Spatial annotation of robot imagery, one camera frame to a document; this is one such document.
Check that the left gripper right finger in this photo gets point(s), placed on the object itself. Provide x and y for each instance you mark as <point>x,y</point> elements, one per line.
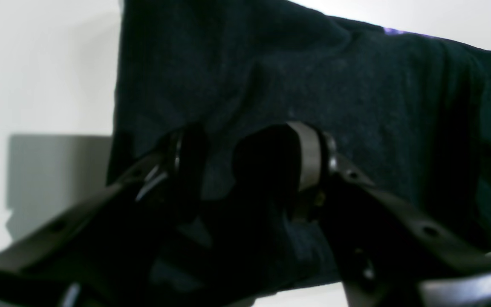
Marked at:
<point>388,253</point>

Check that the black T-shirt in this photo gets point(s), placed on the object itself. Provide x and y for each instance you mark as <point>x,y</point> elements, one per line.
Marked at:
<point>411,111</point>

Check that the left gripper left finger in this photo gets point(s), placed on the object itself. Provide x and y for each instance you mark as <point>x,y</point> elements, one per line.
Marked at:
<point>99,252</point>

